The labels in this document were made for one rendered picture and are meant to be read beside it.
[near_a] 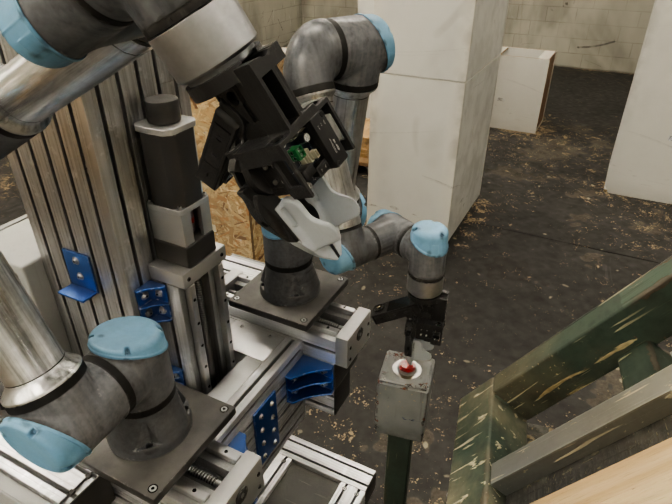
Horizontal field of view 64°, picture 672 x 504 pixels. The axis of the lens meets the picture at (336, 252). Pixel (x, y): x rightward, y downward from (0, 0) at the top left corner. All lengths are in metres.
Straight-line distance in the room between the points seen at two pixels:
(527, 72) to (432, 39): 2.75
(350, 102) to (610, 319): 0.68
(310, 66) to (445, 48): 2.15
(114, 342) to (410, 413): 0.71
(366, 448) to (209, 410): 1.33
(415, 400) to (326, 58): 0.77
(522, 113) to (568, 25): 3.25
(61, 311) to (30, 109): 0.66
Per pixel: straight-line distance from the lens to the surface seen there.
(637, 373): 1.19
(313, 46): 1.06
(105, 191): 1.03
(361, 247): 1.08
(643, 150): 4.69
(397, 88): 3.29
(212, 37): 0.43
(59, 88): 0.74
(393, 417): 1.36
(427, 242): 1.07
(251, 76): 0.43
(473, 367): 2.75
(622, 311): 1.19
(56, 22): 0.50
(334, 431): 2.41
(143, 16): 0.44
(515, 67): 5.83
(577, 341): 1.23
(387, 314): 1.19
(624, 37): 8.96
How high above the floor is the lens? 1.83
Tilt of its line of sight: 31 degrees down
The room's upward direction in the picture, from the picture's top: straight up
